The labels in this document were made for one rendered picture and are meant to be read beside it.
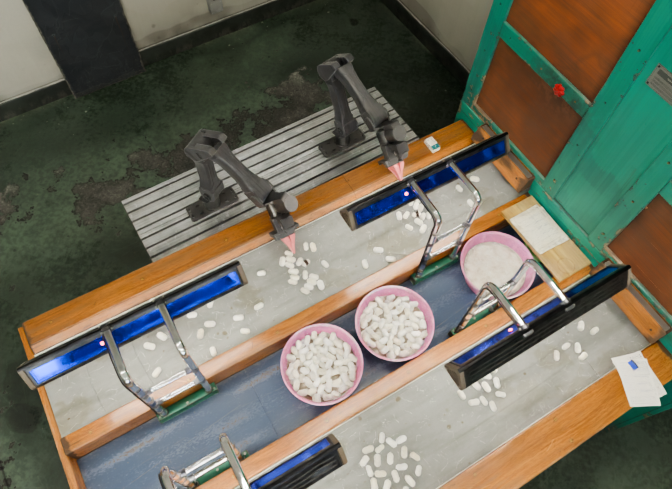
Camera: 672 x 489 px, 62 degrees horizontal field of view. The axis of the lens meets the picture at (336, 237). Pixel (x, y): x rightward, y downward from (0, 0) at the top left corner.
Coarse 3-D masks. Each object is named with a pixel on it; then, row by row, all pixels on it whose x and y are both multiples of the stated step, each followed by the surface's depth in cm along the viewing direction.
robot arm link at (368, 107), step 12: (348, 60) 197; (324, 72) 202; (336, 72) 198; (348, 72) 197; (348, 84) 198; (360, 84) 198; (360, 96) 198; (360, 108) 200; (372, 108) 198; (372, 120) 198; (384, 120) 202
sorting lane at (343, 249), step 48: (432, 192) 215; (480, 192) 215; (336, 240) 203; (384, 240) 204; (240, 288) 193; (288, 288) 193; (336, 288) 194; (144, 336) 183; (192, 336) 184; (240, 336) 184; (48, 384) 175; (96, 384) 175; (144, 384) 176
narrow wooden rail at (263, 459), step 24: (504, 312) 189; (456, 336) 184; (480, 336) 184; (432, 360) 180; (384, 384) 175; (336, 408) 171; (360, 408) 172; (312, 432) 168; (264, 456) 164; (216, 480) 160
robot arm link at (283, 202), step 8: (272, 192) 192; (280, 192) 187; (256, 200) 188; (272, 200) 187; (280, 200) 185; (288, 200) 186; (296, 200) 188; (280, 208) 187; (288, 208) 186; (296, 208) 188
